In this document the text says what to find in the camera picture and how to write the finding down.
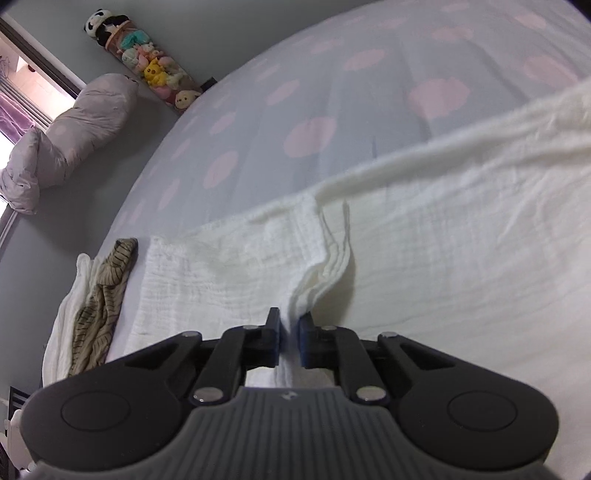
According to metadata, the plush toy storage column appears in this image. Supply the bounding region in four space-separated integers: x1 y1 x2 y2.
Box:
84 9 204 113

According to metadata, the pink dotted bed sheet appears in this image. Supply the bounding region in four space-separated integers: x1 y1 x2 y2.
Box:
103 1 590 249

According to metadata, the white muslin garment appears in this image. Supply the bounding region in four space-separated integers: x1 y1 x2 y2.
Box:
105 75 591 393

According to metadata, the pink rolled duvet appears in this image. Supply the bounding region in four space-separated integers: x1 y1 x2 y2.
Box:
1 73 139 215

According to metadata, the brown striped garment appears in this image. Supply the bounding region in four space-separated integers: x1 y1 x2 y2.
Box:
67 238 138 377

